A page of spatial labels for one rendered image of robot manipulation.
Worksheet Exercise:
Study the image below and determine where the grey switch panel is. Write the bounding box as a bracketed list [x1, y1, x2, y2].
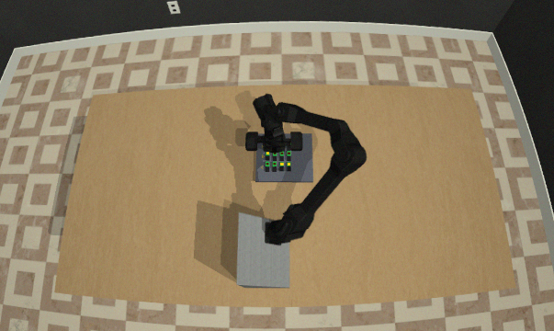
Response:
[255, 133, 313, 182]

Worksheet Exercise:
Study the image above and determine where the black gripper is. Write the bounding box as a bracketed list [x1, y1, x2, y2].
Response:
[245, 131, 302, 154]

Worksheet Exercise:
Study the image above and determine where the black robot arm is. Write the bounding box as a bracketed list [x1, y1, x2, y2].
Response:
[253, 94, 367, 245]

